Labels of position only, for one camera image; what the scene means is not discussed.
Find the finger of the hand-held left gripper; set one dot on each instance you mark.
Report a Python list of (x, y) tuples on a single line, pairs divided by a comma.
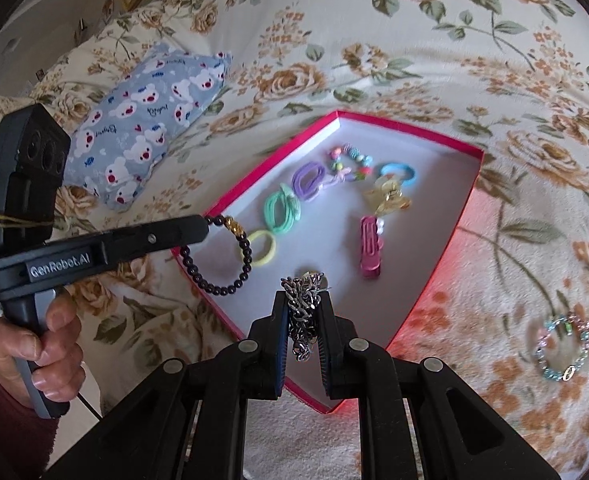
[(164, 237)]

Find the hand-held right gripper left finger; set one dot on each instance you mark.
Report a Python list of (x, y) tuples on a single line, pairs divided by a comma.
[(277, 345)]

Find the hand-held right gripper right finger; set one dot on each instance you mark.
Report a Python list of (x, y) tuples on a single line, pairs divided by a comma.
[(327, 350)]

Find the pink hair clip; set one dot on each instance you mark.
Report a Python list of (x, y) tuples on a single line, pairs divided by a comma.
[(372, 250)]

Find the yellow hair claw clip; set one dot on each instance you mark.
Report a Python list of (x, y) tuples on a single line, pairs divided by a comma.
[(387, 200)]

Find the red cardboard box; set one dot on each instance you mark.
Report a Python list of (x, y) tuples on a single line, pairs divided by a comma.
[(424, 220)]

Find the person's left forearm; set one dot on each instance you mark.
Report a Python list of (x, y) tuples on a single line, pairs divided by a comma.
[(9, 435)]

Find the person's left hand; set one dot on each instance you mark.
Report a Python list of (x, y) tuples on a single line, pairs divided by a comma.
[(49, 345)]

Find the yellow rubber band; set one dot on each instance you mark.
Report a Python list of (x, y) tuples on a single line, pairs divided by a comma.
[(14, 220)]

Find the blue bear-print pillow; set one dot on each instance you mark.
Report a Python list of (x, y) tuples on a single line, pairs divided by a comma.
[(149, 120)]

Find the floral blanket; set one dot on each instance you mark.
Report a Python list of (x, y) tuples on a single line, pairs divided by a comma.
[(424, 50)]

